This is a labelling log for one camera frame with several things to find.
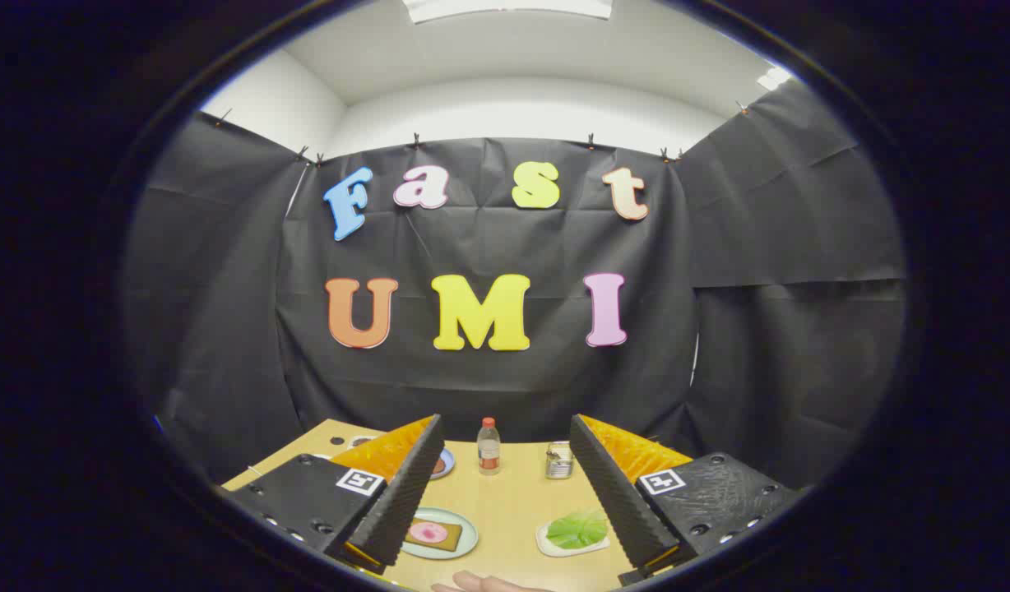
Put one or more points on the black backdrop cloth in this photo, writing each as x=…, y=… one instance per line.
x=488, y=238

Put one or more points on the blue plate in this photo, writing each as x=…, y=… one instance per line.
x=447, y=464

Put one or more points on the small white dish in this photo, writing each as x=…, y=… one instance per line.
x=554, y=549

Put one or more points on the green lettuce leaf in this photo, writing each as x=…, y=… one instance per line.
x=575, y=530

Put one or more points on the flat brown bread slice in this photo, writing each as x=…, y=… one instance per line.
x=451, y=538

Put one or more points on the pink ham slice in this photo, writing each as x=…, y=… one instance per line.
x=428, y=532

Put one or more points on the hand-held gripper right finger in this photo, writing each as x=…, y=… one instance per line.
x=616, y=501

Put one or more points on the clear plastic bottle red cap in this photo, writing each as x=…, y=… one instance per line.
x=488, y=450

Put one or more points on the pale green plate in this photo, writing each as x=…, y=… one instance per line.
x=468, y=534

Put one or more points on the ceiling light panel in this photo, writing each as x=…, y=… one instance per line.
x=505, y=8
x=774, y=78

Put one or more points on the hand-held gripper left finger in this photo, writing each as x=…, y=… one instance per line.
x=406, y=493

